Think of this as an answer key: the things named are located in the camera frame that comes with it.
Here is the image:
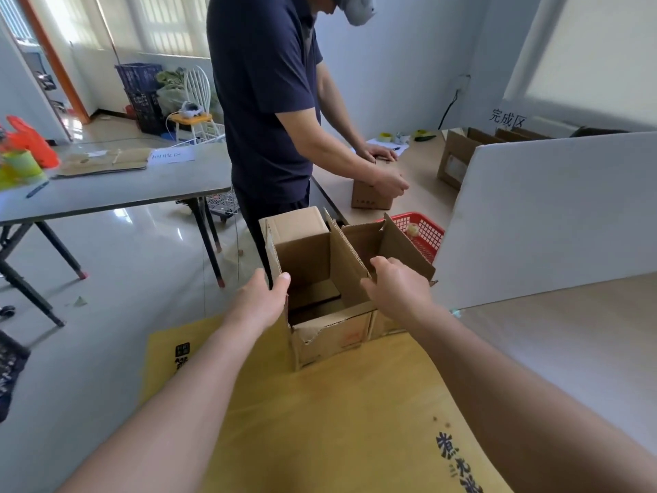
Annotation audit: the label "person's right hand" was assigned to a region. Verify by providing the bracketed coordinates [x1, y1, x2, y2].
[361, 256, 437, 329]

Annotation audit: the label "person's left hand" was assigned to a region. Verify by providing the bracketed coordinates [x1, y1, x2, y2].
[225, 268, 292, 340]

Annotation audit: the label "small brown cardboard box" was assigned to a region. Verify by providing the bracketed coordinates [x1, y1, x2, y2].
[341, 212, 437, 340]

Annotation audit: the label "red-printed cardboard box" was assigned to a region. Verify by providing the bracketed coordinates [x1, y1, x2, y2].
[259, 205, 378, 370]

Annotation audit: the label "tiny brown cardboard box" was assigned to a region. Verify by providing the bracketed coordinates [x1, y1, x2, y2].
[351, 177, 395, 211]

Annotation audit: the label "stack of cardboard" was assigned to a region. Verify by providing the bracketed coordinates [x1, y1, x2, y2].
[53, 147, 155, 178]

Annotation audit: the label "person's left forearm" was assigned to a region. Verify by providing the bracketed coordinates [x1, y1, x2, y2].
[56, 312, 268, 493]

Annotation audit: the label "person's right forearm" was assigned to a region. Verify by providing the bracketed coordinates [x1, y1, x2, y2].
[408, 302, 657, 493]

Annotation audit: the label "red plastic basket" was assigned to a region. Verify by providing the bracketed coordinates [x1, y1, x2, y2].
[377, 212, 446, 265]

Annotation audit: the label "white paper sheets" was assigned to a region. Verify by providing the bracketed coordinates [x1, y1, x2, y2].
[351, 138, 411, 157]

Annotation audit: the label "white foam partition board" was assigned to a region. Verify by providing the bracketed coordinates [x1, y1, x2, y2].
[433, 130, 657, 312]

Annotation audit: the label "white paper sign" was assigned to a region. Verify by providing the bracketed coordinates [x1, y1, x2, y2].
[147, 147, 197, 165]

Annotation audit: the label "grey folding table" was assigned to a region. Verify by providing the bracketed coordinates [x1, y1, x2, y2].
[0, 143, 233, 328]

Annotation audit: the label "dark plastic crate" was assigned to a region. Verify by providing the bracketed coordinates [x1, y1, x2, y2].
[125, 89, 169, 137]

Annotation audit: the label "white chair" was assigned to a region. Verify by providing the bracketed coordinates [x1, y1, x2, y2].
[165, 65, 227, 145]

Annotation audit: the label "green bag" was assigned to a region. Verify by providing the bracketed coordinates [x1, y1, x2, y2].
[155, 68, 188, 117]

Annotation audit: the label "blue plastic crate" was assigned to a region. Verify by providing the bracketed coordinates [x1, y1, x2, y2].
[114, 62, 164, 94]

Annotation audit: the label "orange plastic bag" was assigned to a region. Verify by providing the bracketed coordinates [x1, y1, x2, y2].
[3, 115, 62, 169]

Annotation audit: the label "window with white blinds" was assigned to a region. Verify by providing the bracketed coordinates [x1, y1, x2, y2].
[30, 0, 212, 60]

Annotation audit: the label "bright window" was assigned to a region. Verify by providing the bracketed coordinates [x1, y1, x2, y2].
[502, 0, 657, 133]

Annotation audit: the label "white wire basket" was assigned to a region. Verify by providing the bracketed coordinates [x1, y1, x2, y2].
[205, 188, 241, 223]

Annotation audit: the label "black wall cable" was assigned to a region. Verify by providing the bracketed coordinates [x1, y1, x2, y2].
[437, 74, 472, 130]

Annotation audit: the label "orange door frame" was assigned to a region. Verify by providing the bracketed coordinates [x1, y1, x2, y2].
[14, 0, 93, 125]

